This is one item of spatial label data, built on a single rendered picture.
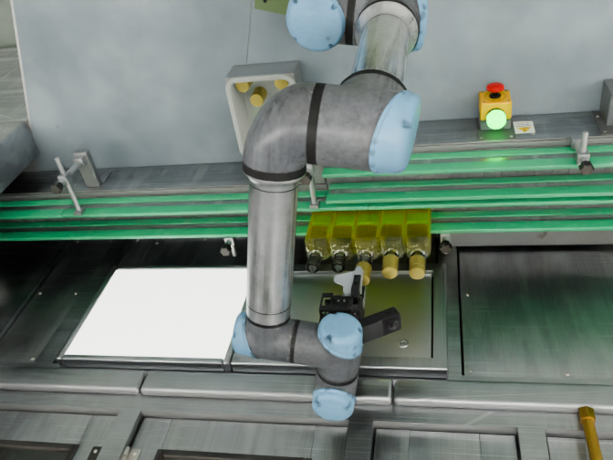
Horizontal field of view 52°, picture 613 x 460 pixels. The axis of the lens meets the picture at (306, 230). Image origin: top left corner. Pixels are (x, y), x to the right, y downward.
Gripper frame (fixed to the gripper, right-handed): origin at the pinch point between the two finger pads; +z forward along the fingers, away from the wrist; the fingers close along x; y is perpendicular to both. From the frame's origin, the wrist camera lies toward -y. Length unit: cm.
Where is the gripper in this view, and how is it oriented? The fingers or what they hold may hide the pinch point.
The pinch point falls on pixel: (362, 277)
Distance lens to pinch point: 137.6
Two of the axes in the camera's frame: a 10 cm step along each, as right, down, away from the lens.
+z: 1.6, -6.0, 7.8
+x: 1.6, 8.0, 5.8
